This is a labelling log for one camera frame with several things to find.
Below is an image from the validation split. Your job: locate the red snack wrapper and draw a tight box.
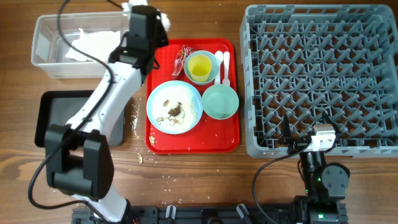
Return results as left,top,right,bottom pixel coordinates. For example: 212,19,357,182
172,45,193,78

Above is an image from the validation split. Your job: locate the light blue plate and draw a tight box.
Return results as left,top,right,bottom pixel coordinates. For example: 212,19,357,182
146,80,203,134

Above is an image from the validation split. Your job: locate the white plastic fork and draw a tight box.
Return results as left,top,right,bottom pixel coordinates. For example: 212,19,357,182
222,51,231,86

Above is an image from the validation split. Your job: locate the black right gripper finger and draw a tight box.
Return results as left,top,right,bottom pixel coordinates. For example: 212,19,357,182
322,111,341,139
278,114,294,146

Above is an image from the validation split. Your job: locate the light blue bowl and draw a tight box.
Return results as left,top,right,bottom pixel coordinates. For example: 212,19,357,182
183,50,218,85

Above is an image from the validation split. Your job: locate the grey dishwasher rack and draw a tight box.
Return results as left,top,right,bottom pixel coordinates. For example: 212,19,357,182
239,4,397,158

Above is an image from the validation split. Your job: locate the white plastic spoon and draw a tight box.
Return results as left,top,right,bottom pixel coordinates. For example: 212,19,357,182
214,50,224,85

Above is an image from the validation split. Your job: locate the food crumb on table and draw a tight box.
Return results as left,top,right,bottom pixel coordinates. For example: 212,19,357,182
137,154,144,164

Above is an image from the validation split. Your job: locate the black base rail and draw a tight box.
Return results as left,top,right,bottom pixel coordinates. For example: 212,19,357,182
71,203,348,224

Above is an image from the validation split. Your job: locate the clear plastic bin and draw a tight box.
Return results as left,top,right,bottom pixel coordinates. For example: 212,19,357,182
31,12,129,78

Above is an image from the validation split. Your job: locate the white napkin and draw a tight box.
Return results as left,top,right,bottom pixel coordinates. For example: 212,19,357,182
72,28,121,62

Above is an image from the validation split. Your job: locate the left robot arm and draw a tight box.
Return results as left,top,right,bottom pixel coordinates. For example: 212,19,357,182
38,3,169,223

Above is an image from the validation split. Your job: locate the red serving tray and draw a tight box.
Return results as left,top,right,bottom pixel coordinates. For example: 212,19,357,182
145,38,240,154

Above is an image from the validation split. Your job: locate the yellow plastic cup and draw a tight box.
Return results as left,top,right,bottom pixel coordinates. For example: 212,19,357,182
188,54,213,82

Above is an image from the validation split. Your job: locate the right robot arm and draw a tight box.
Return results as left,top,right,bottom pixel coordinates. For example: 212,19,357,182
279,112,350,223

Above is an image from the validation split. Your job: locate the mint green bowl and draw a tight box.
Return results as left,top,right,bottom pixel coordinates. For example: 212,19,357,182
202,84,239,120

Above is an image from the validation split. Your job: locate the food crumb on tray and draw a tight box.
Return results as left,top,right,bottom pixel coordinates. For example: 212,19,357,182
149,136,155,146

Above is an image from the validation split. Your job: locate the black waste tray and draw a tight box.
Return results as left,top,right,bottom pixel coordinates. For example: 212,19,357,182
34,90,126,148

